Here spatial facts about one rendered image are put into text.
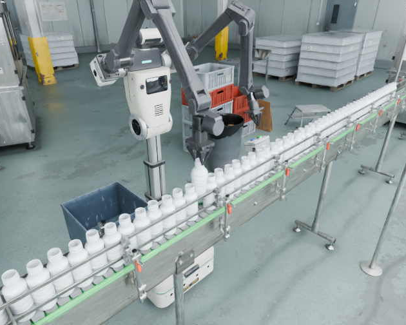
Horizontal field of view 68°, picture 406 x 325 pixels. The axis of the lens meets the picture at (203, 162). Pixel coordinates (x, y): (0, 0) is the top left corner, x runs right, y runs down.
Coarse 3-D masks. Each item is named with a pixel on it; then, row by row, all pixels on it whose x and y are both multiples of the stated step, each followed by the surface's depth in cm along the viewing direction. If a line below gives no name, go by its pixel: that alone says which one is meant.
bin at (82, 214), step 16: (96, 192) 158; (112, 192) 166; (128, 192) 159; (64, 208) 144; (80, 208) 155; (96, 208) 162; (112, 208) 169; (128, 208) 166; (80, 224) 133; (96, 224) 165; (80, 240) 142
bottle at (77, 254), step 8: (72, 248) 91; (80, 248) 92; (72, 256) 92; (80, 256) 93; (88, 256) 96; (72, 264) 93; (88, 264) 96; (72, 272) 95; (80, 272) 94; (88, 272) 96; (80, 280) 95; (88, 280) 97
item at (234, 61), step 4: (224, 60) 590; (228, 60) 583; (232, 60) 587; (236, 60) 590; (252, 60) 590; (256, 60) 590; (260, 60) 590; (264, 60) 596; (268, 60) 606; (236, 64) 552; (268, 64) 611; (264, 84) 630
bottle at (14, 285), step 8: (8, 272) 83; (16, 272) 82; (8, 280) 80; (16, 280) 82; (24, 280) 85; (8, 288) 81; (16, 288) 82; (24, 288) 84; (8, 296) 81; (16, 296) 82; (16, 304) 83; (24, 304) 85; (32, 304) 88; (16, 312) 84; (24, 312) 85; (24, 320) 87
